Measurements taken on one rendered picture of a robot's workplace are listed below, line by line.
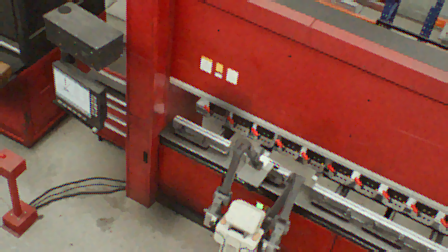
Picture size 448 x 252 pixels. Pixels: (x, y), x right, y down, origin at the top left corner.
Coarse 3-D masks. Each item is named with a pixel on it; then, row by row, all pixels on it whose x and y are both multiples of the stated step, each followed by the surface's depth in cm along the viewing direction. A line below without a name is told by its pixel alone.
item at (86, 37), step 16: (48, 16) 407; (64, 16) 409; (80, 16) 411; (48, 32) 415; (64, 32) 403; (80, 32) 399; (96, 32) 401; (112, 32) 403; (64, 48) 413; (80, 48) 400; (96, 48) 390; (112, 48) 402; (96, 64) 399
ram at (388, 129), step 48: (192, 0) 408; (192, 48) 433; (240, 48) 411; (288, 48) 390; (240, 96) 437; (288, 96) 414; (336, 96) 393; (384, 96) 375; (336, 144) 417; (384, 144) 396; (432, 144) 378; (432, 192) 400
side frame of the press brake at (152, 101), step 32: (128, 0) 408; (160, 0) 398; (128, 32) 426; (160, 32) 417; (128, 64) 446; (160, 64) 439; (128, 96) 467; (160, 96) 464; (192, 96) 522; (128, 128) 491; (160, 128) 491; (128, 160) 518; (128, 192) 549
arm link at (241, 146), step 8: (240, 144) 396; (248, 144) 397; (240, 152) 393; (232, 160) 396; (232, 168) 397; (232, 176) 399; (224, 184) 402; (216, 192) 405; (224, 192) 403; (232, 192) 405; (224, 200) 403
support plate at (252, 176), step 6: (246, 168) 459; (252, 168) 460; (264, 168) 461; (270, 168) 462; (240, 174) 454; (246, 174) 455; (252, 174) 456; (258, 174) 456; (264, 174) 457; (246, 180) 451; (252, 180) 452; (258, 180) 452
